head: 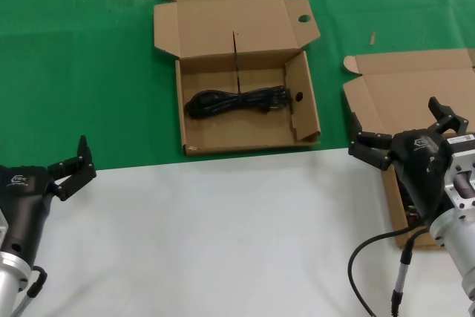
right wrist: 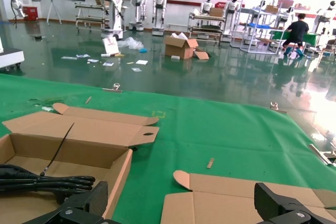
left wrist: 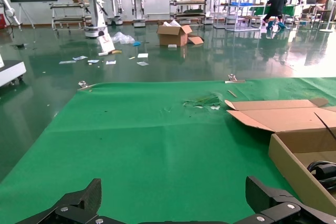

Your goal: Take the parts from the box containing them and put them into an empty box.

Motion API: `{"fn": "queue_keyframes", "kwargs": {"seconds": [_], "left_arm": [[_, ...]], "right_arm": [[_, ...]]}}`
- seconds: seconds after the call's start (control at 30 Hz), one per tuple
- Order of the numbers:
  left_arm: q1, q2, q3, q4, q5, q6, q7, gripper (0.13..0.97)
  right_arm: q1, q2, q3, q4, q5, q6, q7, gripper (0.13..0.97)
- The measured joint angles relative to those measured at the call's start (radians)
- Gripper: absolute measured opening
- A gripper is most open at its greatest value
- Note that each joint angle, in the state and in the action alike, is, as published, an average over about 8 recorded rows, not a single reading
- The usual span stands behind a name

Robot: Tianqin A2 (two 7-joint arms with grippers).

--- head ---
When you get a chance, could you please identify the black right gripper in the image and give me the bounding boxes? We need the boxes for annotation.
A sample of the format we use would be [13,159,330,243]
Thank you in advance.
[347,97,468,229]

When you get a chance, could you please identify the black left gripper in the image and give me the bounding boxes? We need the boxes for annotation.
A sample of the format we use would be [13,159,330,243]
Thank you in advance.
[0,134,98,262]

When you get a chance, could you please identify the black cable bundle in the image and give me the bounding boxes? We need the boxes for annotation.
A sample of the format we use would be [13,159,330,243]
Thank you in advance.
[184,30,292,120]

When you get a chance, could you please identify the open brown cardboard box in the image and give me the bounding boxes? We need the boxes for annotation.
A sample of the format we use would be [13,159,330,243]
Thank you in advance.
[341,48,475,249]

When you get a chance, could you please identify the cardboard box with round hole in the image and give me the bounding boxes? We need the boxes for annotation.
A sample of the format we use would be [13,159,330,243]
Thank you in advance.
[153,0,322,157]

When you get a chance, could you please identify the green table mat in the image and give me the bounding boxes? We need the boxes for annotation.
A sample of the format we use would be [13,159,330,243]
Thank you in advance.
[0,0,475,172]

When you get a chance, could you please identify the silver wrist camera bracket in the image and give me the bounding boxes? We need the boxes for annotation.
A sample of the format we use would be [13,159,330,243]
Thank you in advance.
[443,131,475,211]

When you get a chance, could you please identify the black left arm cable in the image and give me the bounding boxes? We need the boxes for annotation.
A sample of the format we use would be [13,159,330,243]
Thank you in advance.
[13,264,48,317]

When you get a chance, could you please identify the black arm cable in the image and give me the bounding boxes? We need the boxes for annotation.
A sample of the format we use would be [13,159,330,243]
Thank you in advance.
[13,264,48,317]
[347,220,431,317]

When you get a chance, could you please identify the cable with silver connector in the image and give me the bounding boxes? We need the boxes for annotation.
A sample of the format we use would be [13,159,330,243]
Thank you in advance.
[390,227,428,317]

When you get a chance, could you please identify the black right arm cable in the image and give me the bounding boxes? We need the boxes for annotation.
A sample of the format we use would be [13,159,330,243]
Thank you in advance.
[347,220,431,317]

